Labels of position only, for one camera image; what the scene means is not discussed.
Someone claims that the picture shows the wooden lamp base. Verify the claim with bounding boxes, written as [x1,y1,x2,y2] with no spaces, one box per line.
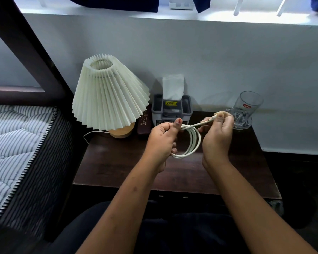
[108,122,135,139]

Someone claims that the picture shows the person's right forearm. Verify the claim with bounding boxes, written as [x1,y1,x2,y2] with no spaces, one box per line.
[205,159,318,254]

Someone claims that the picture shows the person's right hand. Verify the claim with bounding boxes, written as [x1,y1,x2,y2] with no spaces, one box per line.
[198,111,235,170]

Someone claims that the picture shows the grey tissue box holder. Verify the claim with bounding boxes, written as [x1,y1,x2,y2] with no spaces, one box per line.
[152,94,193,127]

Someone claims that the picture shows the person's dark trousers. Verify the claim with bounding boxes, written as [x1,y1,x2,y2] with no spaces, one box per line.
[42,199,251,254]

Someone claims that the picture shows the striped mattress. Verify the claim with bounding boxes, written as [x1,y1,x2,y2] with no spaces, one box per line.
[0,104,74,236]

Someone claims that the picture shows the person's left hand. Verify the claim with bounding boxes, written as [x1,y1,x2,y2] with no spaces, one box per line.
[143,118,183,173]

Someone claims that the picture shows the person's left forearm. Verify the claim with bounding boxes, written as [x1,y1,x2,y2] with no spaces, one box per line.
[76,158,162,254]

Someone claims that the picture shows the white lamp cord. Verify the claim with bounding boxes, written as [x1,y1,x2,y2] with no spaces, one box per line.
[83,131,110,145]

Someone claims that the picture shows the dark blue hanging cloth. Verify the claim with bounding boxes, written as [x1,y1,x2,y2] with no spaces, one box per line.
[191,0,214,13]
[65,0,159,13]

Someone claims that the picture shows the white pleated lamp shade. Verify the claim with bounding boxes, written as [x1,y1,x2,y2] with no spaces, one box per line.
[72,54,151,131]

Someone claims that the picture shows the dark brown book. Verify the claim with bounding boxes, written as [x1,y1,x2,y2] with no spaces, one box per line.
[137,108,152,135]

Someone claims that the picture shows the white tissue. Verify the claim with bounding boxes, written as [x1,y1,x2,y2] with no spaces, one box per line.
[162,74,185,101]

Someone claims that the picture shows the white cable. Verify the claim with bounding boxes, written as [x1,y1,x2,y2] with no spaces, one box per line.
[171,115,218,159]

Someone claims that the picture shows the dark wooden bed frame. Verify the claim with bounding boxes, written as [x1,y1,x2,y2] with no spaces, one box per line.
[0,0,74,106]

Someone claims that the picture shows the clear glass mug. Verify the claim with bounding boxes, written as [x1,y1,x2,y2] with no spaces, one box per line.
[226,91,264,130]

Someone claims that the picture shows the dark wooden bedside table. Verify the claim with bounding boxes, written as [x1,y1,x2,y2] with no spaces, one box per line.
[73,111,282,207]

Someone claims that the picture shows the white window bracket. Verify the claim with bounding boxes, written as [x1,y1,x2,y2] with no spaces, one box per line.
[169,0,195,10]

